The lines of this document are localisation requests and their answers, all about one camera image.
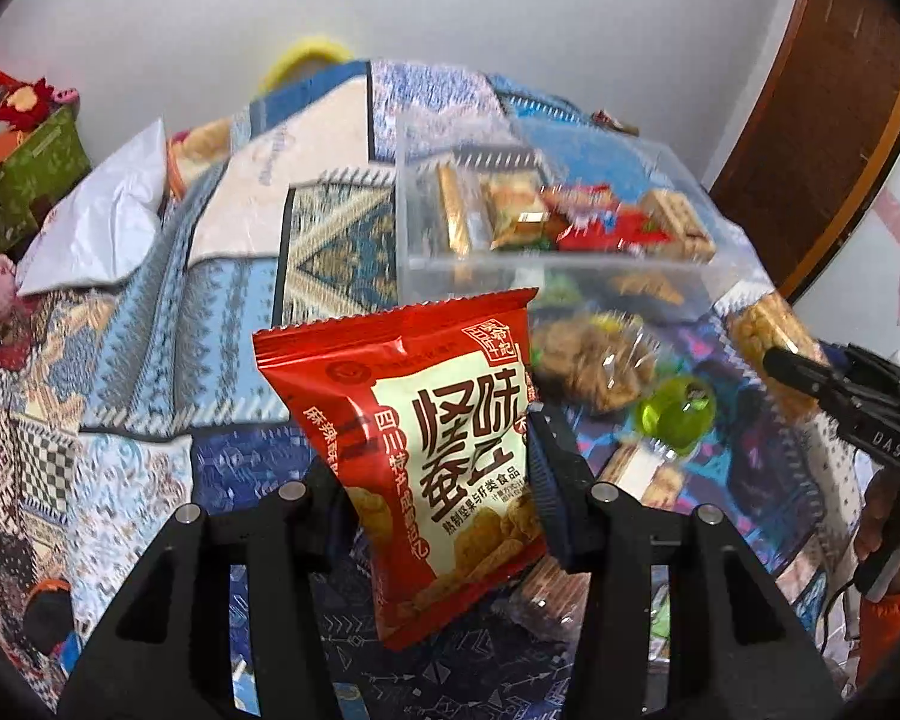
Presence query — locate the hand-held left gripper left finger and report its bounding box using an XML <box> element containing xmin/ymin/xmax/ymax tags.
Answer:
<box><xmin>56</xmin><ymin>457</ymin><xmax>361</xmax><ymax>720</ymax></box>

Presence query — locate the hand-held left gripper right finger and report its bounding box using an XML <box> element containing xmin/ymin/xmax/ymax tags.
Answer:
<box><xmin>525</xmin><ymin>401</ymin><xmax>845</xmax><ymax>720</ymax></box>

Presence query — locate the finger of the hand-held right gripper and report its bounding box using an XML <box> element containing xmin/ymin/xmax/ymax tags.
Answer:
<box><xmin>821</xmin><ymin>341</ymin><xmax>900</xmax><ymax>392</ymax></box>
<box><xmin>763</xmin><ymin>347</ymin><xmax>863</xmax><ymax>430</ymax></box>

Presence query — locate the yellow puffed rice cake packet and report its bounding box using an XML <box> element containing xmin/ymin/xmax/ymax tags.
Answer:
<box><xmin>726</xmin><ymin>292</ymin><xmax>830</xmax><ymax>421</ymax></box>

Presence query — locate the red bean snack packet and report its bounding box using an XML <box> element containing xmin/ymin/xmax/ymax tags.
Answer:
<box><xmin>253</xmin><ymin>289</ymin><xmax>550</xmax><ymax>651</ymax></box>

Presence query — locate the brown cracker clear packet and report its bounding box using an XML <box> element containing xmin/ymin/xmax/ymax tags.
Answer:
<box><xmin>639</xmin><ymin>189</ymin><xmax>717</xmax><ymax>262</ymax></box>

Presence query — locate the clear plastic container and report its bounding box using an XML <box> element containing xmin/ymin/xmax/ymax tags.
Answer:
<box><xmin>394</xmin><ymin>114</ymin><xmax>737</xmax><ymax>327</ymax></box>

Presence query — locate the red cartoon snack packet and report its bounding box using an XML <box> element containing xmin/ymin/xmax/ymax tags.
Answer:
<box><xmin>544</xmin><ymin>184</ymin><xmax>672</xmax><ymax>257</ymax></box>

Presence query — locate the orange cracker clear packet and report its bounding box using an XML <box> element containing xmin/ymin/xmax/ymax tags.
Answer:
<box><xmin>481</xmin><ymin>174</ymin><xmax>552</xmax><ymax>250</ymax></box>

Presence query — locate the brown bar packet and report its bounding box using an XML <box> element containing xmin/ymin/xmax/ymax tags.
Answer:
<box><xmin>435</xmin><ymin>163</ymin><xmax>478</xmax><ymax>257</ymax></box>

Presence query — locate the person's right hand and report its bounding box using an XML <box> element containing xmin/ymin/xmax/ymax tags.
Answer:
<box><xmin>853</xmin><ymin>469</ymin><xmax>900</xmax><ymax>601</ymax></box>

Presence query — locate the small yellow snack packet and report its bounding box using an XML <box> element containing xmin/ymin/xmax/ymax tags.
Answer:
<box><xmin>596</xmin><ymin>439</ymin><xmax>687</xmax><ymax>507</ymax></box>

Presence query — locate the pink sausage bar packet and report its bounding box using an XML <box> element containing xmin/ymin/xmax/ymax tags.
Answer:
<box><xmin>510</xmin><ymin>556</ymin><xmax>592</xmax><ymax>642</ymax></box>

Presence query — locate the fried dough twist packet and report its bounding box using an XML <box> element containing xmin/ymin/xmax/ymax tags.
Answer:
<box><xmin>531</xmin><ymin>311</ymin><xmax>665</xmax><ymax>415</ymax></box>

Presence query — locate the green jelly cup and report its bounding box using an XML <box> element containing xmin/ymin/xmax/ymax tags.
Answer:
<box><xmin>637</xmin><ymin>376</ymin><xmax>717</xmax><ymax>458</ymax></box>

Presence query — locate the wooden door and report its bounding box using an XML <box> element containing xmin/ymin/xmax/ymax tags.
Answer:
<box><xmin>709</xmin><ymin>0</ymin><xmax>900</xmax><ymax>305</ymax></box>

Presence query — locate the small dark snack wrapper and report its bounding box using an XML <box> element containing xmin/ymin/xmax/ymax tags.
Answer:
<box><xmin>592</xmin><ymin>109</ymin><xmax>640</xmax><ymax>137</ymax></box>

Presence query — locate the white pillow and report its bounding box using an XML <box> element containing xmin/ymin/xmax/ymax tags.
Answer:
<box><xmin>15</xmin><ymin>118</ymin><xmax>167</xmax><ymax>297</ymax></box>

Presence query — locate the orange snack bag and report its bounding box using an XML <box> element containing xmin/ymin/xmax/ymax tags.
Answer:
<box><xmin>166</xmin><ymin>120</ymin><xmax>230</xmax><ymax>188</ymax></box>

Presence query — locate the yellow hoop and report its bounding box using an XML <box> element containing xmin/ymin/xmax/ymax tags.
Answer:
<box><xmin>259</xmin><ymin>36</ymin><xmax>355</xmax><ymax>95</ymax></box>

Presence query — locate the green storage bag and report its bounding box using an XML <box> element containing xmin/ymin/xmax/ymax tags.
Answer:
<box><xmin>0</xmin><ymin>105</ymin><xmax>92</xmax><ymax>241</ymax></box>

